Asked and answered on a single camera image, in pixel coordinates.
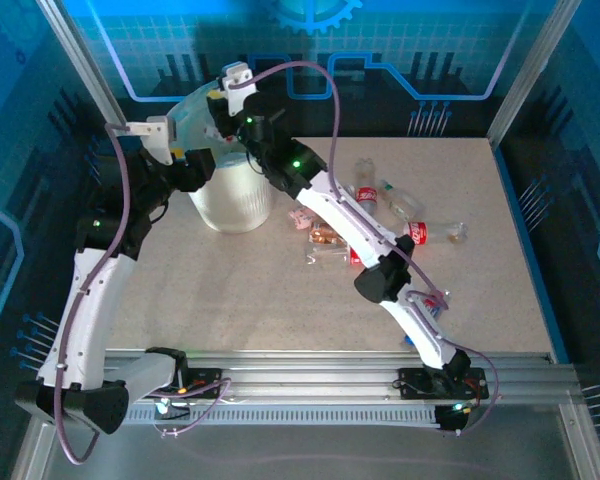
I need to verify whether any white ribbed plastic bin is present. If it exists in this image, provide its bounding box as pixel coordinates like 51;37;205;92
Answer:
187;152;274;235

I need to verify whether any pink plastic bottle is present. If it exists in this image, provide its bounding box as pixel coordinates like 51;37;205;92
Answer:
287;207;319;231

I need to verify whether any clear cola bottle red label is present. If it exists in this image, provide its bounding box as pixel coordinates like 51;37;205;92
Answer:
353;157;380;217
403;221;470;246

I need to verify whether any crushed clear bottle red cap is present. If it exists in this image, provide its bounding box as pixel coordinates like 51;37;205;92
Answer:
304;244;364;267

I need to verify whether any blue label water bottle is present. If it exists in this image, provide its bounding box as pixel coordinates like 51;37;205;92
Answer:
404;289;452;348

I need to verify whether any clear bottle green cap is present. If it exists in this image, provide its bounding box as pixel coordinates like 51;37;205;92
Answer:
378;178;426;224

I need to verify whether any small black electronics module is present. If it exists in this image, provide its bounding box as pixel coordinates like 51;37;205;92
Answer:
152;394;191;421
433;402;470;435

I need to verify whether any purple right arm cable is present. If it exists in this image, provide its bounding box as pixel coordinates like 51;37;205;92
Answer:
228;60;501;436

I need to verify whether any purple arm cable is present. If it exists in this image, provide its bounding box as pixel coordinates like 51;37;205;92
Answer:
228;60;501;436
52;121;231;466

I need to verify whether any aluminium frame post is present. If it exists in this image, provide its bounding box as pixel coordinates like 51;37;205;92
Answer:
35;0;142;154
484;0;582;146

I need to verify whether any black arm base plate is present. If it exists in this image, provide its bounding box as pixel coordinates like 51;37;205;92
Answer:
152;367;222;400
397;367;490;401

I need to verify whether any aluminium front frame rail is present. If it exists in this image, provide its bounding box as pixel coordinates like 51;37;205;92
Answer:
104;349;581;401

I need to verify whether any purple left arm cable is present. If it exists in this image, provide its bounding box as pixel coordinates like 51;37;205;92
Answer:
52;121;231;466

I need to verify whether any slotted metal cable tray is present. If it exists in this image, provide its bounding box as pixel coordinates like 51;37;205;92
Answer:
124;405;444;427

